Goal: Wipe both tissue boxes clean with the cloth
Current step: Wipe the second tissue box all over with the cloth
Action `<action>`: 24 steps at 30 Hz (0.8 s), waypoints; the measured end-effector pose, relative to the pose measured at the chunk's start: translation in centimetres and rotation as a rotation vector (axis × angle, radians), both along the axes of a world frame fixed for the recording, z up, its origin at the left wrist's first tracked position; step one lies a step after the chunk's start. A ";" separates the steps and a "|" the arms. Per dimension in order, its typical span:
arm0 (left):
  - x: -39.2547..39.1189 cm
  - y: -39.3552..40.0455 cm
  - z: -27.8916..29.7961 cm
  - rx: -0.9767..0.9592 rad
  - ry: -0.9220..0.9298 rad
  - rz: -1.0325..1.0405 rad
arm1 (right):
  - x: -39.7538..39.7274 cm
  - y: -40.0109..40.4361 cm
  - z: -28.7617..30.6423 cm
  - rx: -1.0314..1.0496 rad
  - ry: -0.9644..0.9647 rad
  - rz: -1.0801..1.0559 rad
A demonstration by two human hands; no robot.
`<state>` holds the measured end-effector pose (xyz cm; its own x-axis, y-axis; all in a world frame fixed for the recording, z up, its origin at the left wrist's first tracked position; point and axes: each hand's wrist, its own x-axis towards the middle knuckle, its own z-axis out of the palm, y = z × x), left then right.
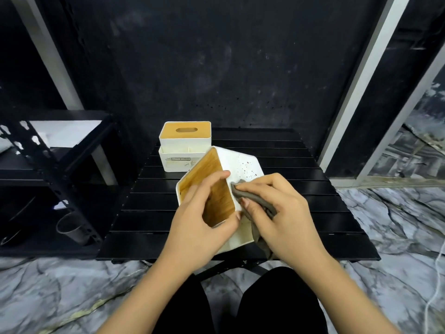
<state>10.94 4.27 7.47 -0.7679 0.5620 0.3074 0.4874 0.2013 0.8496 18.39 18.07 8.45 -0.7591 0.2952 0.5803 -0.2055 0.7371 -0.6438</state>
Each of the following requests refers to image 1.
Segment person's right hand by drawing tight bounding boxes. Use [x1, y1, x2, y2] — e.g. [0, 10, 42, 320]
[232, 173, 331, 272]

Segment person's left forearm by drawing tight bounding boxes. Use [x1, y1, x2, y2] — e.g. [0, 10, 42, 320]
[95, 255, 197, 334]

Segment white frame post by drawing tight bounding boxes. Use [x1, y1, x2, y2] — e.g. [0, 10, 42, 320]
[10, 0, 119, 186]

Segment black table leg frame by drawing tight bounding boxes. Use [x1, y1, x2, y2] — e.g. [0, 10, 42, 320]
[196, 260, 268, 281]

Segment person's black trousers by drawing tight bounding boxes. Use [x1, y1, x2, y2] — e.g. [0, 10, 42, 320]
[153, 267, 329, 334]

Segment grey cleaning cloth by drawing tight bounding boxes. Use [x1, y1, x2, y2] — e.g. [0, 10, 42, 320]
[230, 180, 278, 260]

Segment grey metal cup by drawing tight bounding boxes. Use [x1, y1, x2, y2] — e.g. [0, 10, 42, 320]
[56, 212, 92, 246]

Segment person's left hand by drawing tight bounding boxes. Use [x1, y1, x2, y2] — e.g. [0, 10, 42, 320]
[159, 170, 242, 274]

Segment white board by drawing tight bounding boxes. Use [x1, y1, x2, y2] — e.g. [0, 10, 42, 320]
[29, 120, 103, 149]

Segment black metal shelf rack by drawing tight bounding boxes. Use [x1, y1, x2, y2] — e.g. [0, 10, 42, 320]
[0, 0, 119, 258]

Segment white door frame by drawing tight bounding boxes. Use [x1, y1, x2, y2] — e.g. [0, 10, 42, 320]
[318, 0, 445, 188]

